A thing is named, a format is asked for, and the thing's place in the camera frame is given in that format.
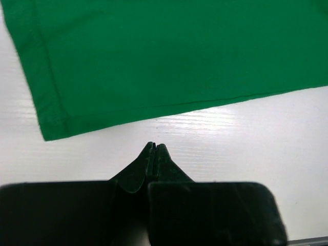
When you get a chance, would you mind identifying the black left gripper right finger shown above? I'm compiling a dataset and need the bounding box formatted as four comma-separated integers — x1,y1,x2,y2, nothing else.
153,144,194,182

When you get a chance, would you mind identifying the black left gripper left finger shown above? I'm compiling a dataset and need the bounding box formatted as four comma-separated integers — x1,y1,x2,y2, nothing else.
110,142,156,193

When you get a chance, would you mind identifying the green t-shirt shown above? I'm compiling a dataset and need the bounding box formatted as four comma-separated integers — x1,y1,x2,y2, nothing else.
1,1,327,141

